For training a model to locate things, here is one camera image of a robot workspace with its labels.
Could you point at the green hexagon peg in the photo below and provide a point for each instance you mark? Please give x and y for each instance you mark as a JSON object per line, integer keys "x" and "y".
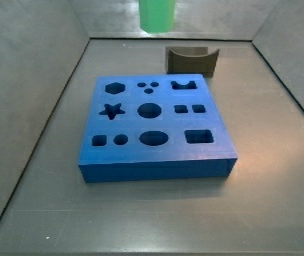
{"x": 157, "y": 15}

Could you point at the blue shape insertion board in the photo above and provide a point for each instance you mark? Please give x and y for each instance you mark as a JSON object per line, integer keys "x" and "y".
{"x": 154, "y": 128}

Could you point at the dark grey curved holder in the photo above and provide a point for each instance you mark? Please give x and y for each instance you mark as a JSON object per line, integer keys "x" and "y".
{"x": 192, "y": 60}

